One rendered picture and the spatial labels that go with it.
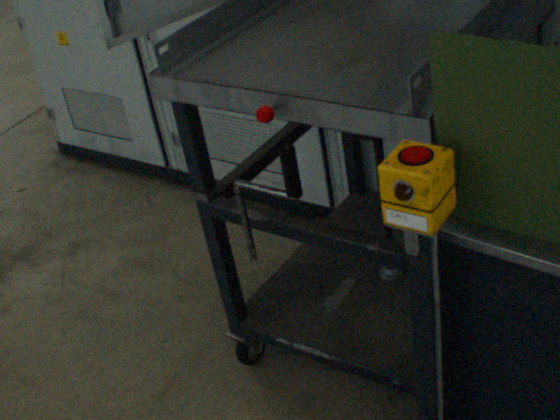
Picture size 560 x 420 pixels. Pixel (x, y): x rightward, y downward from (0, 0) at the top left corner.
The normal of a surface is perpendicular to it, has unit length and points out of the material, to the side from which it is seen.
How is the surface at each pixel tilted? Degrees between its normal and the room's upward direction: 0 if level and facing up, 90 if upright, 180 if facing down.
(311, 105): 90
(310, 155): 90
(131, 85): 90
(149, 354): 0
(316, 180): 90
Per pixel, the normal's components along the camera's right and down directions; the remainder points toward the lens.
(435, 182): 0.81, 0.21
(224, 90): -0.56, 0.54
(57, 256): -0.16, -0.82
